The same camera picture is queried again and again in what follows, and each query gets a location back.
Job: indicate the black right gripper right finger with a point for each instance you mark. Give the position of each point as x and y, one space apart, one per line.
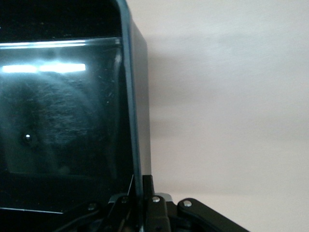
155 207

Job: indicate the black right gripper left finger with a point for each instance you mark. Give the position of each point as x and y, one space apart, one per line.
120 212

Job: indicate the black plastic box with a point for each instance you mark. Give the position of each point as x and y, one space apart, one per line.
72 108

